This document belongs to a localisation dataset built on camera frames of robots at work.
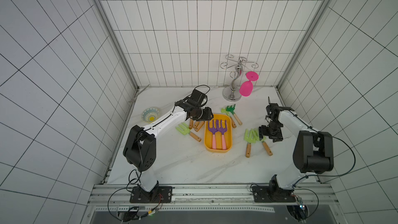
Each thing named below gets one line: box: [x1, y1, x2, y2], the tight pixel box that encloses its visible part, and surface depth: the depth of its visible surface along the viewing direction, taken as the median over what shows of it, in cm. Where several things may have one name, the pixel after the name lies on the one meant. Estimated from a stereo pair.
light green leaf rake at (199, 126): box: [194, 120, 205, 132], surface depth 98 cm
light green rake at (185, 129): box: [175, 122, 202, 143], surface depth 98 cm
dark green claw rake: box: [225, 103, 243, 126], surface depth 106 cm
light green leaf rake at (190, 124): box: [188, 118, 194, 130], surface depth 99 cm
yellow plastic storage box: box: [218, 113, 233, 152], surface depth 95 cm
